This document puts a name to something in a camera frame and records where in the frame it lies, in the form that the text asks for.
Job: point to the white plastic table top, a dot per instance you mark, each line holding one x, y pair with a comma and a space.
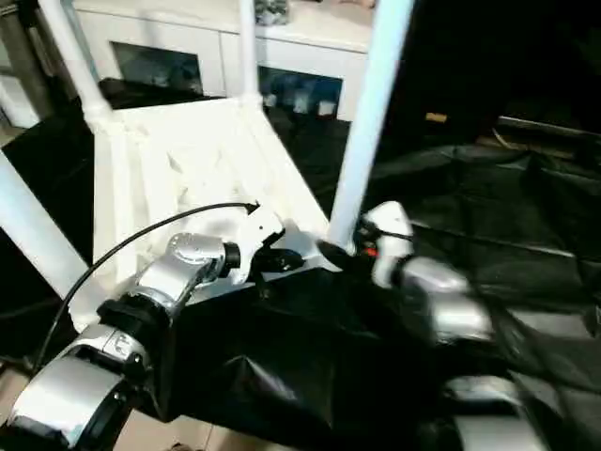
141, 164

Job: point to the grey metal tripod stand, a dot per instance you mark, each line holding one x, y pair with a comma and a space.
19, 42

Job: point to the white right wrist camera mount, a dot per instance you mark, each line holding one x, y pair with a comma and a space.
392, 221

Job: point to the dark brown rounded object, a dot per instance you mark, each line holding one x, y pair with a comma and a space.
176, 446

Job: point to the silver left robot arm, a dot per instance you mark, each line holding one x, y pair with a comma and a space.
174, 272

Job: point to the white sideboard cabinet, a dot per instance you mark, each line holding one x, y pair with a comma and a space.
164, 28

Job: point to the white slanted pipe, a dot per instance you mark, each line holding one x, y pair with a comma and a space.
16, 103

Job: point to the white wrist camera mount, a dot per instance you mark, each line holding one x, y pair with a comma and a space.
253, 230
392, 221

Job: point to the black metal rod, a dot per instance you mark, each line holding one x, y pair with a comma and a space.
549, 127

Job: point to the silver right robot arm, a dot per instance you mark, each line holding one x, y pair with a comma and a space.
446, 300

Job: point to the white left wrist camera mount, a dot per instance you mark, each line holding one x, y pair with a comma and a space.
253, 230

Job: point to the black plastic mat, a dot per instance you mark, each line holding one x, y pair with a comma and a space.
493, 258

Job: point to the black speaker cabinet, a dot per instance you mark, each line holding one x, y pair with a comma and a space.
446, 61

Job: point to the white jar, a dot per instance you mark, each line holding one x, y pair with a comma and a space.
270, 99
298, 103
324, 108

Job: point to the small yellow label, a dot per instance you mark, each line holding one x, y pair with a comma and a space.
436, 116

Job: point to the dark bag of small parts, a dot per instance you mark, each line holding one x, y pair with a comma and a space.
272, 10

